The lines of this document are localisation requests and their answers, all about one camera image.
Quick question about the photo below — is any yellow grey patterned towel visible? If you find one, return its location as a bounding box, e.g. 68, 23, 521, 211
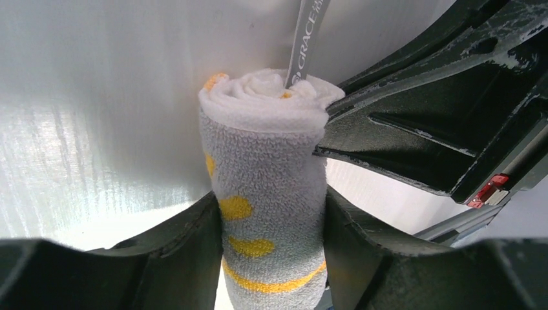
197, 0, 346, 310

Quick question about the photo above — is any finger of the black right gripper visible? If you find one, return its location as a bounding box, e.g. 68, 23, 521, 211
338, 1, 547, 107
317, 64, 547, 203

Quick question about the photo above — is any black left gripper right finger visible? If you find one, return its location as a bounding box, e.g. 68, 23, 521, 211
324, 189, 547, 309

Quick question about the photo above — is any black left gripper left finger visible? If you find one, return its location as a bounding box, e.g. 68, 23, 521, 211
1, 193, 222, 309

